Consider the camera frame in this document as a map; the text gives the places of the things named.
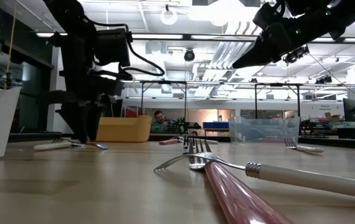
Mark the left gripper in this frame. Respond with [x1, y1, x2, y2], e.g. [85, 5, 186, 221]
[38, 70, 110, 143]

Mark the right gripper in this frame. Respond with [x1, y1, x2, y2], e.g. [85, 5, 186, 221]
[232, 2, 303, 68]

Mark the teal handled fork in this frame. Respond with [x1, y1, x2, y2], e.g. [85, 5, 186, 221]
[52, 138, 110, 151]

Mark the red handled fork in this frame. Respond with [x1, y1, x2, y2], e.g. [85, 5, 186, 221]
[186, 138, 293, 224]
[158, 133, 191, 146]

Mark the black ceiling spotlight cluster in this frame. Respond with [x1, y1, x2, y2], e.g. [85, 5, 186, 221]
[283, 45, 310, 65]

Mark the black computer monitor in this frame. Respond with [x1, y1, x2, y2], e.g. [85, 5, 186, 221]
[102, 98, 124, 118]
[343, 98, 355, 123]

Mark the yellow plastic bin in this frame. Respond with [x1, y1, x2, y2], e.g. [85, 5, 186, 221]
[95, 114, 153, 143]

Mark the red crate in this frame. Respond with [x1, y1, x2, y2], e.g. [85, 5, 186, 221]
[123, 105, 144, 118]

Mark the black ceiling light fixture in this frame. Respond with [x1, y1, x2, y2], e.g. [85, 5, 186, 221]
[316, 75, 333, 85]

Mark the person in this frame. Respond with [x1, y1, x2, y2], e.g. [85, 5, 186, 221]
[152, 110, 174, 134]

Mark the clear plastic container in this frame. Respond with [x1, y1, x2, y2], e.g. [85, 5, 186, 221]
[229, 116, 301, 144]

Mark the blue storage bin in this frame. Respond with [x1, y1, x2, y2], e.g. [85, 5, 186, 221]
[202, 121, 230, 130]

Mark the cardboard box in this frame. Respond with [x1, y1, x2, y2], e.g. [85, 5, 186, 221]
[324, 112, 343, 123]

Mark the cluttered background workbench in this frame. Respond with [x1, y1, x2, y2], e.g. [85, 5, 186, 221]
[300, 119, 355, 140]

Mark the black metal frame stand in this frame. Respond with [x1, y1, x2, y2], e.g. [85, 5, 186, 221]
[140, 80, 188, 121]
[253, 82, 301, 118]

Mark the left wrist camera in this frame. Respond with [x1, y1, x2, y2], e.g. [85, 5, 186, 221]
[90, 68, 125, 97]

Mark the black aluminium table frame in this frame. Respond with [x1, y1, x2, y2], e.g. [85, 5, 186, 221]
[7, 132, 355, 151]

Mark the black dome ceiling camera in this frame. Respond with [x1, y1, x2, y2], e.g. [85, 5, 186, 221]
[183, 49, 196, 62]

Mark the black left camera cable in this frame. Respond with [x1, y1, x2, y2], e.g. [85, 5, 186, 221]
[120, 23, 166, 78]

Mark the yellow cable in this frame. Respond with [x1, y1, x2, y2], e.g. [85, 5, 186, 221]
[4, 1, 19, 90]

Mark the white ring ceiling lamp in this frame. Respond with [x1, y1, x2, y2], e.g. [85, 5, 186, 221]
[160, 8, 179, 26]

